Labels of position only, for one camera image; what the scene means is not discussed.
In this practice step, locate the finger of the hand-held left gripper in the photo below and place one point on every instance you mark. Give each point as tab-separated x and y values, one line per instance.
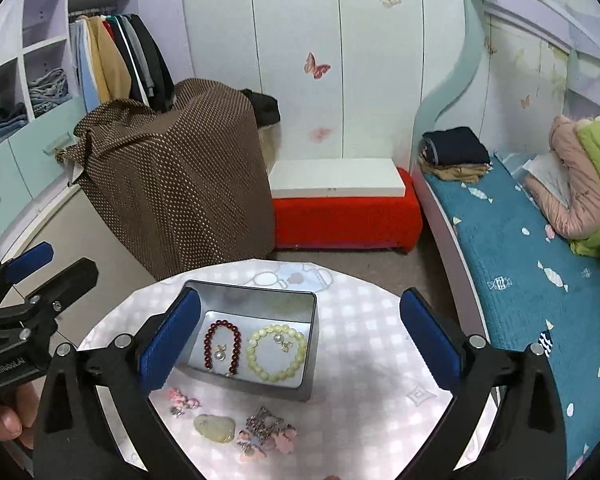
29	260
67	280

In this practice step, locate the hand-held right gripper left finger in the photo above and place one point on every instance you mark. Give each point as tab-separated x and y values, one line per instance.
172	342

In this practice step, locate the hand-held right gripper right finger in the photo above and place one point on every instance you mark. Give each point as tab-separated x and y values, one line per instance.
430	345

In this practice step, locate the grey metal tin box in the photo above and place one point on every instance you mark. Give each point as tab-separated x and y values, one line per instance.
260	302

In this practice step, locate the silver pink flower jewelry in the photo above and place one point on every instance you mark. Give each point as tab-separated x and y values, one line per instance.
262	422

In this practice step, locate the person's left hand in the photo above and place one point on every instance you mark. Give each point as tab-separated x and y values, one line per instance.
2	422

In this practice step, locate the pearl earring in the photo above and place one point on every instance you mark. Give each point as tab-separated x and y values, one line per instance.
220	356
279	338

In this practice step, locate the small pink flower earrings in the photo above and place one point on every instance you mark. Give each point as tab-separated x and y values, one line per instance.
182	398

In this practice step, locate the pink checked tablecloth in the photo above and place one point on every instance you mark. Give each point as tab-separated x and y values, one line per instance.
360	360

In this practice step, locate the pale jade pendant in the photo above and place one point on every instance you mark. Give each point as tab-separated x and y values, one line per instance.
212	428

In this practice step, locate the blue patterned bed sheet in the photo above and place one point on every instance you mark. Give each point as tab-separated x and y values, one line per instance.
505	240

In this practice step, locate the folded blue jeans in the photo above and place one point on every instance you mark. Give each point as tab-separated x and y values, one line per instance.
0	124

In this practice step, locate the brown dotted cloth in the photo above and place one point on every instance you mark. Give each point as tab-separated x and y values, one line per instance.
180	185

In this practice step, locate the red ottoman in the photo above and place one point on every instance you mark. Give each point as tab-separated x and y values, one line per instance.
340	222

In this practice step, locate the folded beige clothes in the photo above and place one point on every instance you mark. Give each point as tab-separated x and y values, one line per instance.
455	174

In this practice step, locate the folded grey knit clothes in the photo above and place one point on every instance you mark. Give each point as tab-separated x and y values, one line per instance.
50	86

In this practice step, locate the white board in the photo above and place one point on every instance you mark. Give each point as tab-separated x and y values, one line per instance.
335	177

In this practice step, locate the folded dark blue clothes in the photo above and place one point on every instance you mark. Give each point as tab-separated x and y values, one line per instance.
455	145

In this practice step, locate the white wardrobe shelving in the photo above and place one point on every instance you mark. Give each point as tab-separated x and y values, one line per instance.
45	45

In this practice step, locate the row of hanging clothes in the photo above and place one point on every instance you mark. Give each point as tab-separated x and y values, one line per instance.
115	60

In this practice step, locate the faded pink butterfly sticker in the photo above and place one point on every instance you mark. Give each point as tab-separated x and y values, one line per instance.
320	133

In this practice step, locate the black cloth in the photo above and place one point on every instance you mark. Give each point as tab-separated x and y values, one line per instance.
265	107

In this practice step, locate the small orange butterfly sticker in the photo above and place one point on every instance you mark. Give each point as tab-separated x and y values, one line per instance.
525	101

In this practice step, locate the teal bed frame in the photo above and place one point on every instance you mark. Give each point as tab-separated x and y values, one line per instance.
450	90

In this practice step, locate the pink butterfly wall sticker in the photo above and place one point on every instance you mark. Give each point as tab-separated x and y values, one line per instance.
316	65

